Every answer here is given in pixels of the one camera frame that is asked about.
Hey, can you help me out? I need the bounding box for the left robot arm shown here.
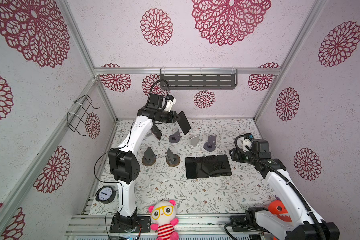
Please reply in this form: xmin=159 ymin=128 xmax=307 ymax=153
xmin=108 ymin=107 xmax=180 ymax=233

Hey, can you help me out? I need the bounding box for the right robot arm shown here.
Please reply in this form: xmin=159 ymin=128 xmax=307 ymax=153
xmin=224 ymin=134 xmax=340 ymax=240

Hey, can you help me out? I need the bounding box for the grey round phone stand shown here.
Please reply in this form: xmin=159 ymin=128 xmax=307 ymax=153
xmin=169 ymin=129 xmax=182 ymax=144

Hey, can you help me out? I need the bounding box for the purple round phone stand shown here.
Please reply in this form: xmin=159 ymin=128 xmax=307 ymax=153
xmin=203 ymin=134 xmax=217 ymax=152

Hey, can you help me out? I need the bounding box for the white folding phone stand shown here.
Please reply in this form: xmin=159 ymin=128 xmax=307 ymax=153
xmin=190 ymin=135 xmax=200 ymax=148

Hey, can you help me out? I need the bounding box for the round wooden phone stand centre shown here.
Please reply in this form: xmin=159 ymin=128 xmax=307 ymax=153
xmin=166 ymin=148 xmax=181 ymax=167

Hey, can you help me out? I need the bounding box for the red shark plush toy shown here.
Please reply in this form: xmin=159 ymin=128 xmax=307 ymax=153
xmin=268 ymin=198 xmax=292 ymax=223

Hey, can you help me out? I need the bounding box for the white pink plush doll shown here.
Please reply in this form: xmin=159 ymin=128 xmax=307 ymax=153
xmin=149 ymin=200 xmax=180 ymax=240

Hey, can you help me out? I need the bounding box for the small round clock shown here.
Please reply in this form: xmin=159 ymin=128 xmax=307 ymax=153
xmin=95 ymin=186 xmax=116 ymax=204

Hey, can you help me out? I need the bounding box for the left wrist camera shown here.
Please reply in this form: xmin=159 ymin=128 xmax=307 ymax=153
xmin=165 ymin=95 xmax=177 ymax=112

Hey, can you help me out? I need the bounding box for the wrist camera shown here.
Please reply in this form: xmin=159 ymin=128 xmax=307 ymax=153
xmin=165 ymin=95 xmax=177 ymax=112
xmin=243 ymin=133 xmax=255 ymax=152

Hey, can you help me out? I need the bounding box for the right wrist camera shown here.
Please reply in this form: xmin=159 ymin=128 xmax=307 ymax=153
xmin=243 ymin=133 xmax=255 ymax=152

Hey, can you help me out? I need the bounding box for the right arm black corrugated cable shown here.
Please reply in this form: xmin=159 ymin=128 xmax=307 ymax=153
xmin=224 ymin=133 xmax=328 ymax=240

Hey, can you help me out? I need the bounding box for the grey wall shelf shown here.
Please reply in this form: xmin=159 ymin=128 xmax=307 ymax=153
xmin=159 ymin=69 xmax=238 ymax=90

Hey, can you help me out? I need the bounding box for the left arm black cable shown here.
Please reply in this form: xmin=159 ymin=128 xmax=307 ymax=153
xmin=93 ymin=79 xmax=171 ymax=240

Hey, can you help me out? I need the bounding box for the black wire wall rack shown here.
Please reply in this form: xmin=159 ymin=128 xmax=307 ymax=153
xmin=66 ymin=95 xmax=101 ymax=139

